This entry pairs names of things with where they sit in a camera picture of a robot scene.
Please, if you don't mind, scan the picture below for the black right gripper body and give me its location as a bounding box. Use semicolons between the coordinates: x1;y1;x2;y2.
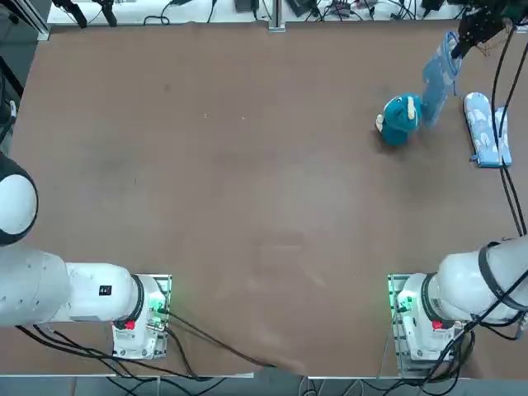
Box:
458;0;519;47

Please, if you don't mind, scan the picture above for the blue cloud-print oven mitt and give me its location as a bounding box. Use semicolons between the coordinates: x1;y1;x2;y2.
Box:
463;92;513;168
421;31;464;130

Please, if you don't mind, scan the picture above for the small blue plush doll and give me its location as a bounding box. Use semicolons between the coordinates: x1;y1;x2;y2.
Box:
374;93;425;148

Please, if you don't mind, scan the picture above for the black electronic device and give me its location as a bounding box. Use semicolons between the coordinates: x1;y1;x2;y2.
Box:
287;0;319;18

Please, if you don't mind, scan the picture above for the black tripod leg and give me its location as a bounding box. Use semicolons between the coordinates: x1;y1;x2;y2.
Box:
95;0;117;26
52;0;88;29

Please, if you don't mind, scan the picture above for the black stand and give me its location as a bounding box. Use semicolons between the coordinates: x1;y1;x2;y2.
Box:
0;53;25;145

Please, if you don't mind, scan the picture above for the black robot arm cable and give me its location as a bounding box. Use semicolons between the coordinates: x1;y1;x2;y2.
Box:
490;22;528;238

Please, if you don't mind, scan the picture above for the grey aluminium post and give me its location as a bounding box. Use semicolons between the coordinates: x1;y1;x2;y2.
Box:
268;0;287;32

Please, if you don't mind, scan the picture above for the black base power cable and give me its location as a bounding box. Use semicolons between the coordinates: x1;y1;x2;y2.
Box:
164;309;278;369

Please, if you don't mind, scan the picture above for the grey aluminium frame rail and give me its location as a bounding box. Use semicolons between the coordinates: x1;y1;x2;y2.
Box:
18;0;51;41

